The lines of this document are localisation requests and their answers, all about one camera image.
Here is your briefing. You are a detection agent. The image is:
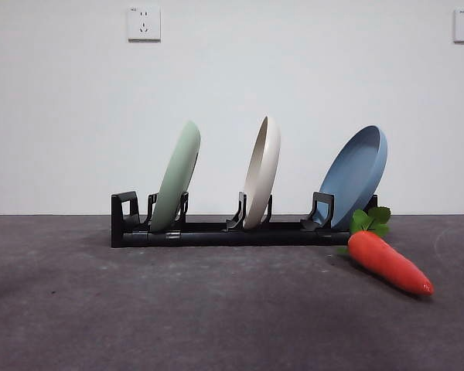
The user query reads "blue plate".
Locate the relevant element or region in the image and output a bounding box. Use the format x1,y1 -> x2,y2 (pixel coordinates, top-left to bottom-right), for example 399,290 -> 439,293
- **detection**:
317,124 -> 389,230

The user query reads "black plate rack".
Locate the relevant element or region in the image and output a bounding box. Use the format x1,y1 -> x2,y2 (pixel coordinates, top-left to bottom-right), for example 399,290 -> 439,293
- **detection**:
111,190 -> 380,248

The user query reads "orange carrot with green leaves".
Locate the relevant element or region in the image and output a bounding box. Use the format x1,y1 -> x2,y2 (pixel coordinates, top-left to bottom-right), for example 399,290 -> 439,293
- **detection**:
336,206 -> 435,298

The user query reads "beige plate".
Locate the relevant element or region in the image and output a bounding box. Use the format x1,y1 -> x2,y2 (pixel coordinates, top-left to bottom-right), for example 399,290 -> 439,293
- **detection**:
242,114 -> 282,230

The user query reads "green plate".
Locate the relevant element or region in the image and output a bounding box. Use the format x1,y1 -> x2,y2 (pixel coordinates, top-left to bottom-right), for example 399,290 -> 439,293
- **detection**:
149,120 -> 202,233

